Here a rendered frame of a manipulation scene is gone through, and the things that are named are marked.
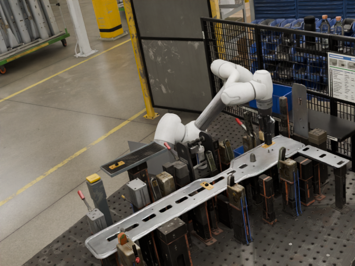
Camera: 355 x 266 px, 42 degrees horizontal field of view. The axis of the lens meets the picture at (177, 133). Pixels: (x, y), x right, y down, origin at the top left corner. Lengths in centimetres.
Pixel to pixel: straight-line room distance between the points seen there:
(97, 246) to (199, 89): 335
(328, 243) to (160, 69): 355
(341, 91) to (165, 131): 120
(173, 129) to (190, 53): 206
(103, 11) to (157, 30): 496
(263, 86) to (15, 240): 274
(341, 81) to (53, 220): 282
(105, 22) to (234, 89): 801
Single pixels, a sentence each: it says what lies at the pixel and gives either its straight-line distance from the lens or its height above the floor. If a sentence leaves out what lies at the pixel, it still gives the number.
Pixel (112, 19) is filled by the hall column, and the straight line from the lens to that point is 1037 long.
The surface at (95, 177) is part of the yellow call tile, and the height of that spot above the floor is 116.
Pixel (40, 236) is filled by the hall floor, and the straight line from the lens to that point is 436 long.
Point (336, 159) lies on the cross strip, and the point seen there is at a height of 100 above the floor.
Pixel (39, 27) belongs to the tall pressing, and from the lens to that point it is 1040.
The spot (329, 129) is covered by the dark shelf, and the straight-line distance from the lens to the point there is 295.
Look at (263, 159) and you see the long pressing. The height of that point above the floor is 100.
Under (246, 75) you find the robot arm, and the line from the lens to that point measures 313.
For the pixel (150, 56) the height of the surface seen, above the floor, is 83.
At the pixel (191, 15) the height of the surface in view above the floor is 132.
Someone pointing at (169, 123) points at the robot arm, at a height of 101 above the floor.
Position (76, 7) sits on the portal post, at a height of 93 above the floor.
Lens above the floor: 238
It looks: 26 degrees down
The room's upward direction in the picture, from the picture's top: 11 degrees counter-clockwise
